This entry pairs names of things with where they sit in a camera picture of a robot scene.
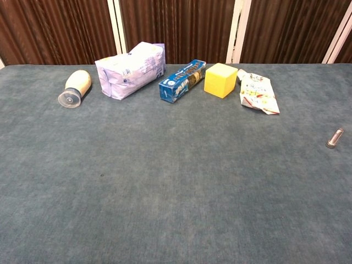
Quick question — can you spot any blue felt table mat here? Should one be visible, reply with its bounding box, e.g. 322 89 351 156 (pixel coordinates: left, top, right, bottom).
0 63 352 264

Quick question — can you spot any blue cookie box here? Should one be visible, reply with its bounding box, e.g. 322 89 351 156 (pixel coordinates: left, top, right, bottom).
158 59 207 104

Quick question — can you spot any yellow foam cube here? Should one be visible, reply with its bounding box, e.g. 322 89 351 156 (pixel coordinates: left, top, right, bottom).
203 62 239 99

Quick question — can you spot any white lilac tissue pack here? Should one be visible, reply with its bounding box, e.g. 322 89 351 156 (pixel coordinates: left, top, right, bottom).
94 41 166 101

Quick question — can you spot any white crumpled snack bag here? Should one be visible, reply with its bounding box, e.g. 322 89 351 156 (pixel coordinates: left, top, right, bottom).
236 68 281 116

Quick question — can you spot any brown pleated screen panel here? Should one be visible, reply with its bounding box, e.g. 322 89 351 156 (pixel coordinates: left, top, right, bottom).
239 0 346 65
119 0 236 65
0 0 118 66
334 27 352 65

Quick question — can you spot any cream squeeze bottle clear cap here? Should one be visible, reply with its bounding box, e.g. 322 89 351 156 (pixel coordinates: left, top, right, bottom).
57 69 92 109

